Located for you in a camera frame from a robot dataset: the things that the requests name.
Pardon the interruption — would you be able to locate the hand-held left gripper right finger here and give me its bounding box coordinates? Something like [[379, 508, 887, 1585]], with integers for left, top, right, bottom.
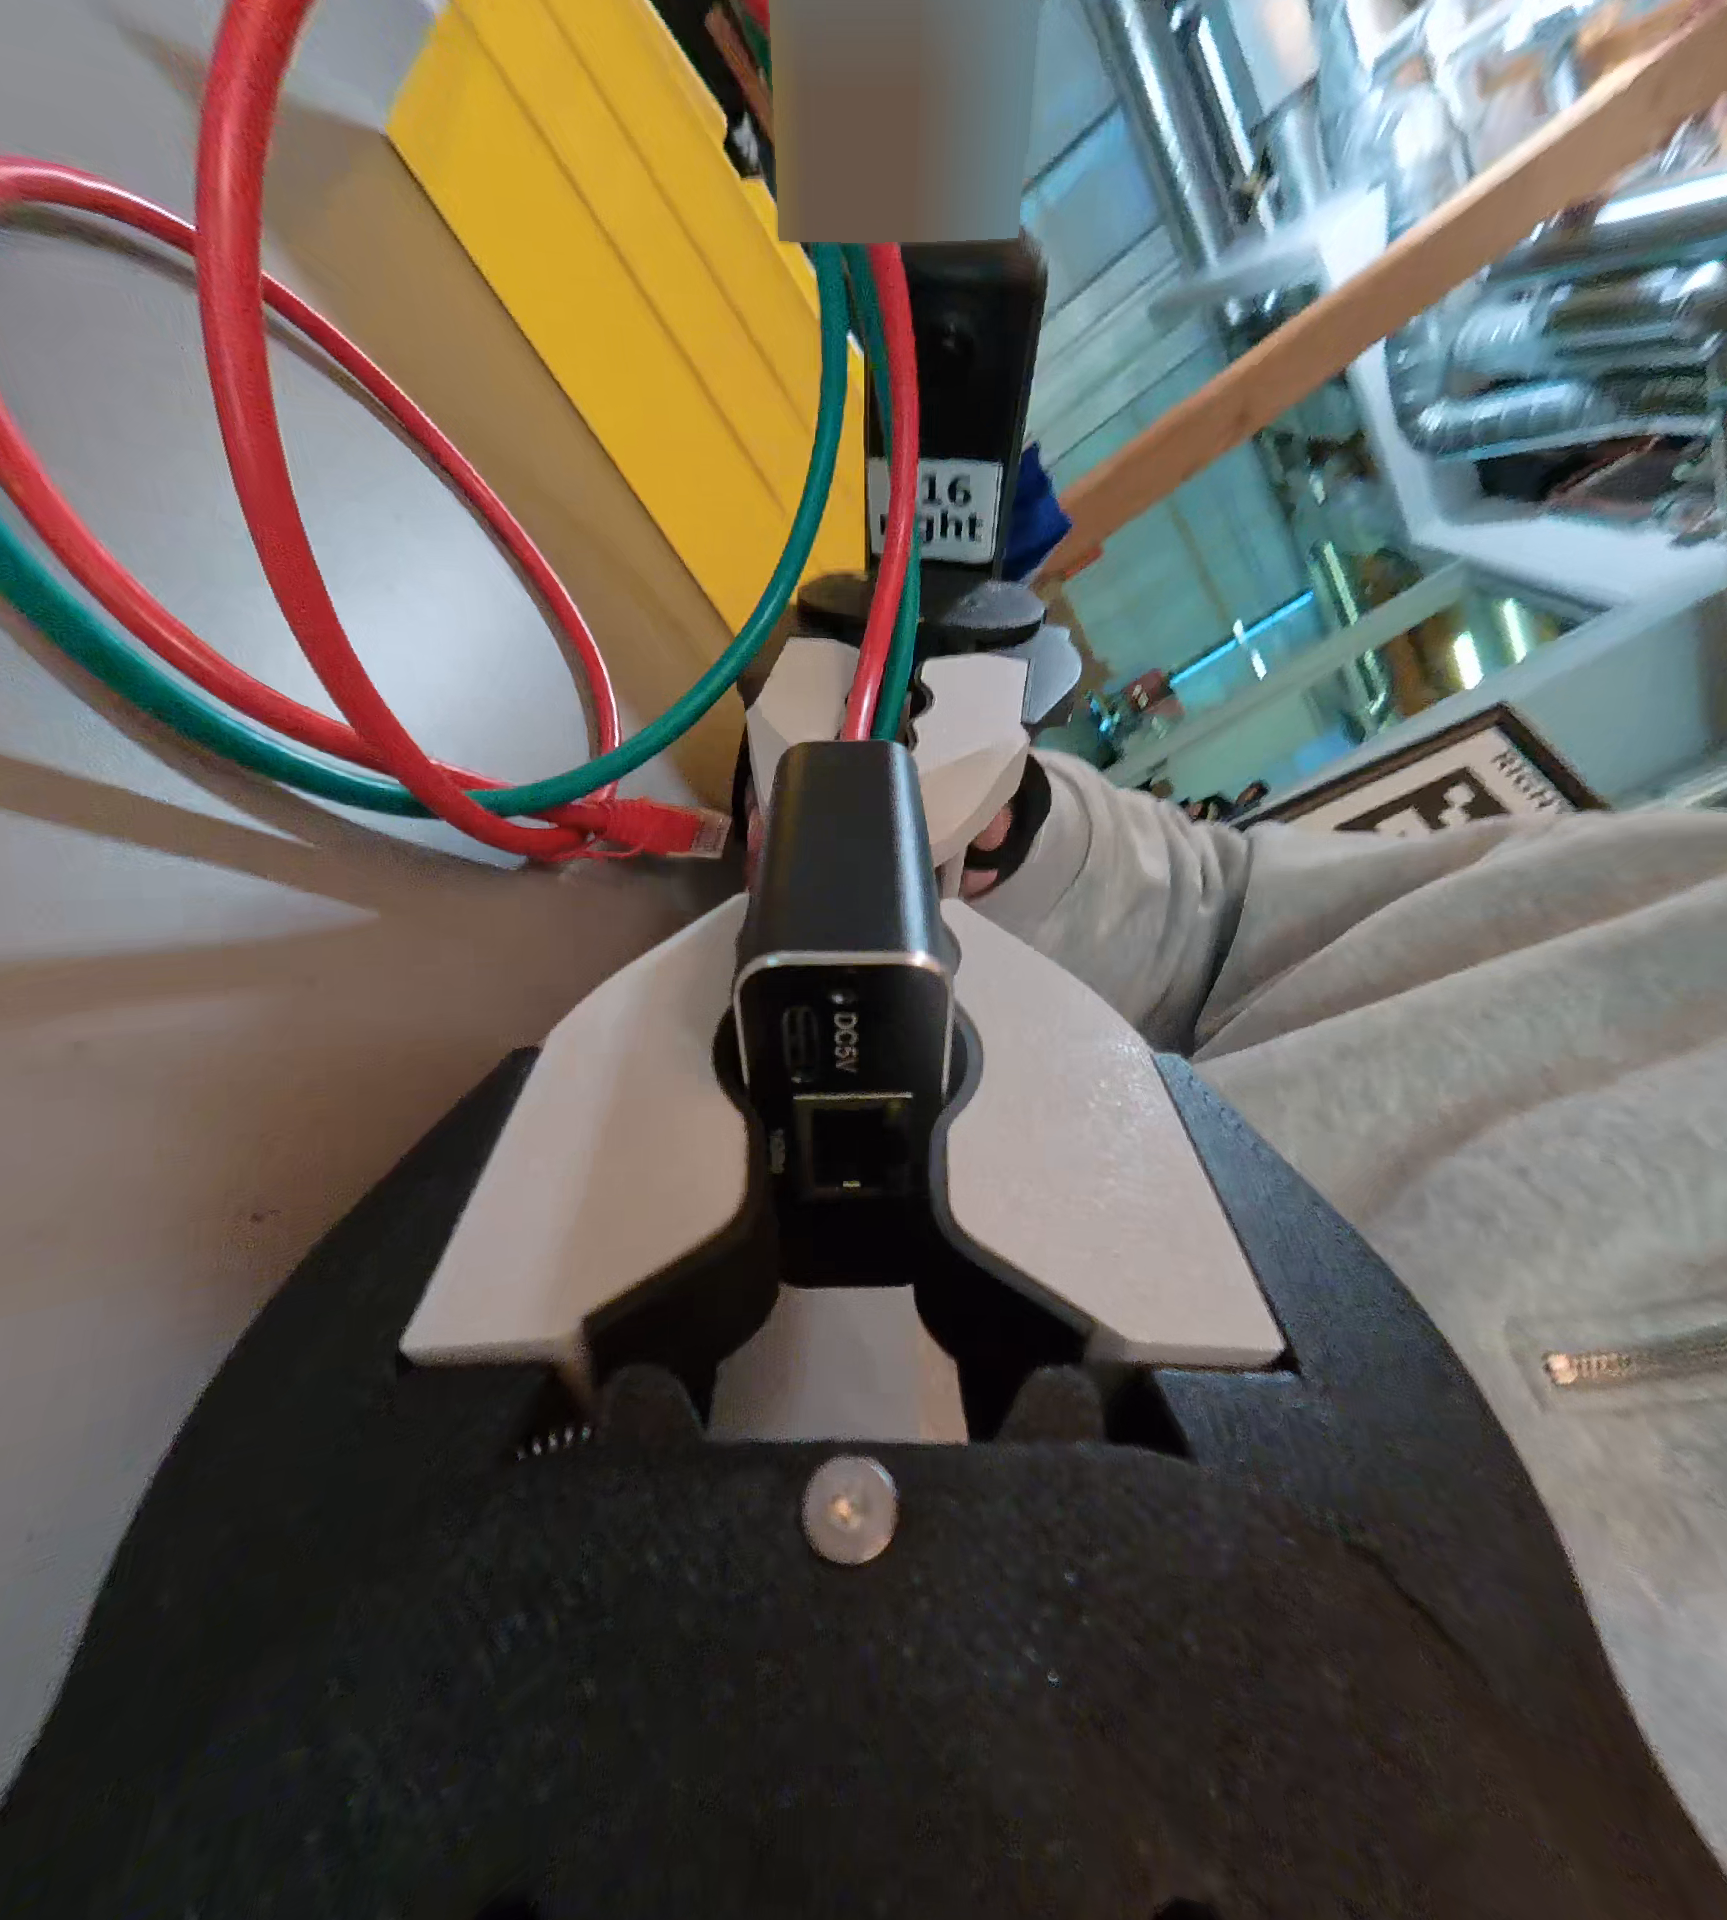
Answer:
[[915, 900, 1289, 1404]]

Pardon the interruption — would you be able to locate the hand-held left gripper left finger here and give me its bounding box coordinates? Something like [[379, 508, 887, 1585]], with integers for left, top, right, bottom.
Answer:
[[397, 891, 782, 1408]]

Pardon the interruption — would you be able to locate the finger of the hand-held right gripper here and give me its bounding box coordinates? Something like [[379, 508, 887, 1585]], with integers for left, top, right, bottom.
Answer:
[[743, 633, 871, 789], [903, 645, 1034, 870]]

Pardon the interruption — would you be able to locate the green network cable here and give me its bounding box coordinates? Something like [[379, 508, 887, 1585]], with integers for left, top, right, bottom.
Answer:
[[0, 241, 903, 820]]

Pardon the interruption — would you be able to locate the black two-port adapter box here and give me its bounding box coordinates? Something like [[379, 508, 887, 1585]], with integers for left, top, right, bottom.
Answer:
[[732, 739, 960, 1289]]

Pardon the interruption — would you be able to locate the red network cable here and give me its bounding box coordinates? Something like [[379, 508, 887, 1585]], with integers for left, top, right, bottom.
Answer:
[[0, 0, 925, 866]]

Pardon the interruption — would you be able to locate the person's right hand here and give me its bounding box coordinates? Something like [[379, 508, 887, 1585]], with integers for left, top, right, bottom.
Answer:
[[956, 795, 1052, 902]]

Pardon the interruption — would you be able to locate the yellow plastic bin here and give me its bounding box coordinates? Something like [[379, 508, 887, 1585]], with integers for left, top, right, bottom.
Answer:
[[387, 0, 871, 641]]

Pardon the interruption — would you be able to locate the wooden ceiling beam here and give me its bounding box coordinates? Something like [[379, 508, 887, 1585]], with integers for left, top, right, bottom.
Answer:
[[1028, 0, 1727, 591]]

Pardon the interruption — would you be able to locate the person's grey hoodie torso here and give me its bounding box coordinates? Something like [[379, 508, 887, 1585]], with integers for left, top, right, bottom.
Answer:
[[1193, 801, 1727, 1920]]

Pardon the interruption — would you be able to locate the black and white marker sign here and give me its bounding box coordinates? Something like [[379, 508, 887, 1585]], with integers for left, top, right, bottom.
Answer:
[[1253, 704, 1609, 838]]

